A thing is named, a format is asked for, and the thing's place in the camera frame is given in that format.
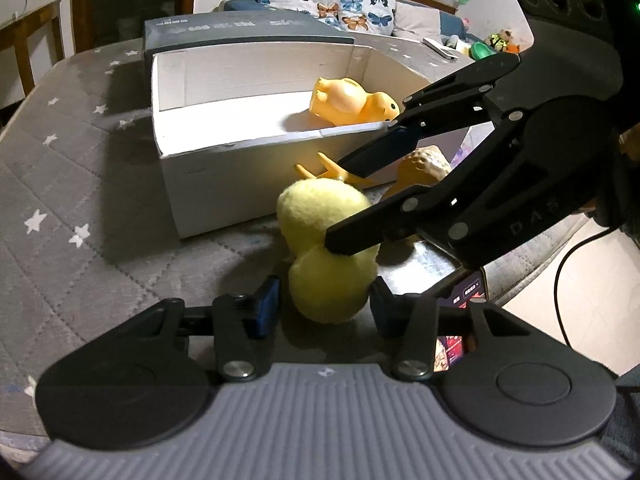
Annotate orange rubber duck toy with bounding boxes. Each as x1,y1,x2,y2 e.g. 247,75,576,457
309,78,400,127

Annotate green plastic bowl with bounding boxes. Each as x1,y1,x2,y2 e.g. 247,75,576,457
469,41,497,61

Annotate white remote control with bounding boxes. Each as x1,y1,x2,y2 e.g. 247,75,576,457
422,37,458,61

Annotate stuffed toys on sofa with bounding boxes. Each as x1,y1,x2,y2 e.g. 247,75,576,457
485,29,520,54

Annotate blue sofa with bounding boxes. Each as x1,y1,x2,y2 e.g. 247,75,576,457
218,0,470,48

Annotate tan textured toy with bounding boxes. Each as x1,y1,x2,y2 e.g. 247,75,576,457
382,145,451,200

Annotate grey cushion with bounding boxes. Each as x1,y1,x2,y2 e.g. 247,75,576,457
392,1,442,41

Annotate butterfly patterned pillow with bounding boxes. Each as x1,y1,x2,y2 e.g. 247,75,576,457
256,0,397,36

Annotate yellow plastic toy piece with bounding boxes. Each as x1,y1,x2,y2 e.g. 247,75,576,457
293,152,378,191

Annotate smartphone with lit screen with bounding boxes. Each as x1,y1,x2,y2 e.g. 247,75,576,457
369,236,486,382

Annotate grey star patterned tablecloth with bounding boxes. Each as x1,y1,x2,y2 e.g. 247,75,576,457
0,29,601,456

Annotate yellow plush toy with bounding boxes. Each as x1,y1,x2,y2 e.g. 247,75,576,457
275,176,381,325

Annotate dark grey box lid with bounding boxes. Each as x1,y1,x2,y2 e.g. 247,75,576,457
144,9,355,110

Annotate white cardboard box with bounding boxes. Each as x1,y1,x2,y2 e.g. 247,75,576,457
150,39,497,240

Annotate wooden side table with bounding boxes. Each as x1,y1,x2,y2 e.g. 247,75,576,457
0,0,66,99

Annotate black cable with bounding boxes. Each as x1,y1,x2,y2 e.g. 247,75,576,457
553,226,626,354

